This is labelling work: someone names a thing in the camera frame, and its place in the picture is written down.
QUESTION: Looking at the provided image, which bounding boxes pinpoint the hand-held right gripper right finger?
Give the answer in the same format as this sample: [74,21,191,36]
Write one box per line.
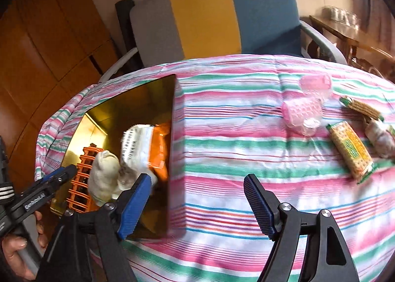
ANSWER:
[243,173,360,282]

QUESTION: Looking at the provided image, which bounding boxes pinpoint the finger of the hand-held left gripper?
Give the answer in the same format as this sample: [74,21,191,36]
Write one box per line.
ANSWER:
[9,164,78,218]

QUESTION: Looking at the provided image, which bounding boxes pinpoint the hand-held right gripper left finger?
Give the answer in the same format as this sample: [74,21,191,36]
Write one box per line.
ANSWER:
[35,173,152,282]

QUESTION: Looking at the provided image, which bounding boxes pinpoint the gold cardboard box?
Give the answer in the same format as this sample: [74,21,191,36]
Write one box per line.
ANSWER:
[50,74,188,240]

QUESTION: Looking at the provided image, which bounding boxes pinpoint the person's left hand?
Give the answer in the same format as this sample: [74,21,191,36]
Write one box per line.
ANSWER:
[0,210,50,281]

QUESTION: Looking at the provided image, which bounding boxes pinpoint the greyish garlic bulb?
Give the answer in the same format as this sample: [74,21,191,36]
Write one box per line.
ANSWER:
[116,163,141,200]

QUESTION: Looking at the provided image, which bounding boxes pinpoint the orange plastic basket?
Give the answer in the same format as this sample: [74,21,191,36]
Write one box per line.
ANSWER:
[66,145,104,213]

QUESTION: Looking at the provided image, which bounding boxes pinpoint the orange white snack packet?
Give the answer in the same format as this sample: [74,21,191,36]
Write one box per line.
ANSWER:
[119,123,172,183]

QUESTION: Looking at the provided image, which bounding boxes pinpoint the green yellow cracker packet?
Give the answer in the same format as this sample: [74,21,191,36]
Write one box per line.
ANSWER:
[326,121,376,184]

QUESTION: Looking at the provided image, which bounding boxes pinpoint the pink plastic cup upper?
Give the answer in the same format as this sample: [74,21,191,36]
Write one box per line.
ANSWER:
[300,73,333,101]

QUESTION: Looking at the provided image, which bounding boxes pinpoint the wooden cabinet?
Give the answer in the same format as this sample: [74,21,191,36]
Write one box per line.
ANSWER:
[0,0,124,178]

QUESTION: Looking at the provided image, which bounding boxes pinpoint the open green cracker packet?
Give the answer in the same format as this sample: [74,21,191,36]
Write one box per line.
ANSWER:
[339,96,385,123]

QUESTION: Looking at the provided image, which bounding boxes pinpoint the wooden side table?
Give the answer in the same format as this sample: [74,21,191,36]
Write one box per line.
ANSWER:
[309,15,395,70]

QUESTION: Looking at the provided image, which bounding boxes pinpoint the grey yellow blue armchair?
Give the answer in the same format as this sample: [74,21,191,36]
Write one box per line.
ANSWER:
[98,0,350,83]

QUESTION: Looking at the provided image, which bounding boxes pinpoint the glass jars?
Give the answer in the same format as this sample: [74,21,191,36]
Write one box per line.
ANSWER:
[322,5,361,28]

